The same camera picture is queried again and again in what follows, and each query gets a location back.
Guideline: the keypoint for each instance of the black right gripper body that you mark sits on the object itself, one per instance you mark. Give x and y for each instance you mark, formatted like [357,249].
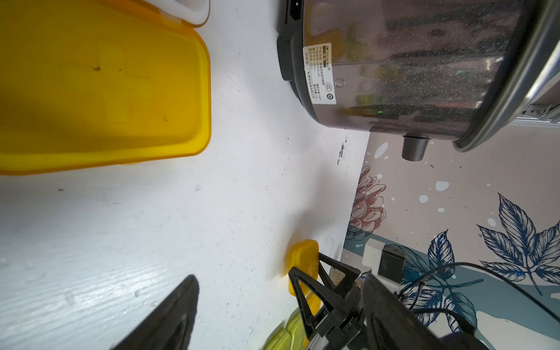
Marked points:
[343,328]

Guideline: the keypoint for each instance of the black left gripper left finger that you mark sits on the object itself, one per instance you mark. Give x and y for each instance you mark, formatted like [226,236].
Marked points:
[170,324]

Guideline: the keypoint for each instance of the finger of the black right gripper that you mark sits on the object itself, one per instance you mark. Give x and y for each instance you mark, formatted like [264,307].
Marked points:
[328,297]
[350,275]

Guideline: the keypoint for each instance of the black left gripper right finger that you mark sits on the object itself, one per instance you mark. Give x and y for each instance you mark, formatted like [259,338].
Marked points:
[389,324]

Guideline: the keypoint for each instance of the green pillbox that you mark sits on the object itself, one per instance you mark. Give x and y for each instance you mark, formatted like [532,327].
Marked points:
[289,335]

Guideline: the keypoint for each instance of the silver rice cooker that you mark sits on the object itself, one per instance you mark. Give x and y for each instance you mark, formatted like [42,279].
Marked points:
[456,70]

